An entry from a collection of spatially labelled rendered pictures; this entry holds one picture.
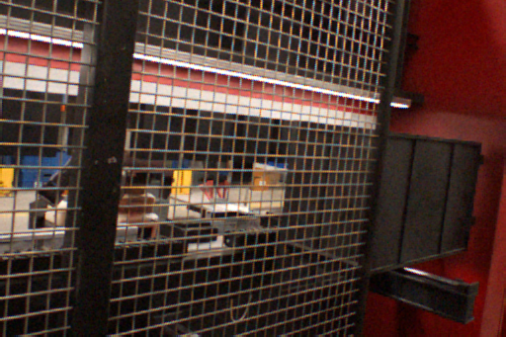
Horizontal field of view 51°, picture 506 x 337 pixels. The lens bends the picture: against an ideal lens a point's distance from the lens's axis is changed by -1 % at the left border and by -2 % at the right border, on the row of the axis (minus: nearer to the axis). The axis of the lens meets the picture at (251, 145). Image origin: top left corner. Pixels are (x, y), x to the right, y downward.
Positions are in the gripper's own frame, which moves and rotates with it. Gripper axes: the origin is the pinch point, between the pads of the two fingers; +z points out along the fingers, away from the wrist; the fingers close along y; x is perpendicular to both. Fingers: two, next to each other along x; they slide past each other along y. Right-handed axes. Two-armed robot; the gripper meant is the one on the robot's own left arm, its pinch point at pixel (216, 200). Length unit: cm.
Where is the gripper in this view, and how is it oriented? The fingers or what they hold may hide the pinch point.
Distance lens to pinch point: 200.1
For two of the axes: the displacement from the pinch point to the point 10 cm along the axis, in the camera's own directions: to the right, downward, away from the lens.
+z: 2.1, 9.3, -2.9
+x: -6.5, 3.6, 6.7
